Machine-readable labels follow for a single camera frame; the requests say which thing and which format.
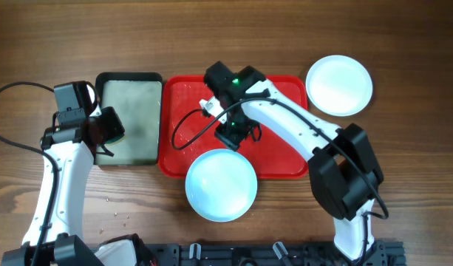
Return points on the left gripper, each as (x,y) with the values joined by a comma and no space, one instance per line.
(115,128)

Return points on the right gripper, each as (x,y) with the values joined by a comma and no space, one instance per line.
(230,138)

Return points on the light blue plate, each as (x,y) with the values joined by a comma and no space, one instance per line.
(221,185)

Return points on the white plate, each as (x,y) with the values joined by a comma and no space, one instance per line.
(339,85)

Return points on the green yellow sponge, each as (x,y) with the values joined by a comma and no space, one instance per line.
(115,140)

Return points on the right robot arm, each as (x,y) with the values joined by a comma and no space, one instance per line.
(344,171)

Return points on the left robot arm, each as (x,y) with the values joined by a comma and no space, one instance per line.
(55,234)

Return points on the red plastic tray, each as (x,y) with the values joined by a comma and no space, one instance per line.
(270,157)

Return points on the black water tray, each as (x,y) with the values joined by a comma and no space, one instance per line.
(137,100)

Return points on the black mounting rail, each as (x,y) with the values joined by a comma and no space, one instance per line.
(307,254)

